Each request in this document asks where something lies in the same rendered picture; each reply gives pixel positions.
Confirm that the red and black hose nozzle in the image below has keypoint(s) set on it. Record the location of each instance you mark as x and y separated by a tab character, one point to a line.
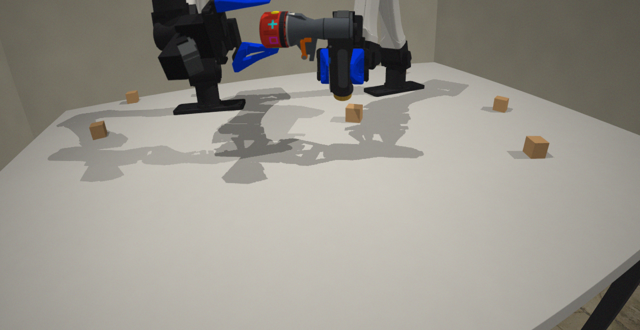
283	29

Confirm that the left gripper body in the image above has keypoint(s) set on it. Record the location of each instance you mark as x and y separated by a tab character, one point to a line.
366	63

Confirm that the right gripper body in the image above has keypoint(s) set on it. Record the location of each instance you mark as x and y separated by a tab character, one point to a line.
223	33

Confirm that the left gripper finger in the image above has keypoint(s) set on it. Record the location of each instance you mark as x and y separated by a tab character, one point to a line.
324	66
357	66

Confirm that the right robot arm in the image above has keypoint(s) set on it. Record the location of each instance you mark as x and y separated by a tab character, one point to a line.
180	33

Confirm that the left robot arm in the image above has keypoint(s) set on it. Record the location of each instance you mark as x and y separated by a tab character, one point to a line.
393	52

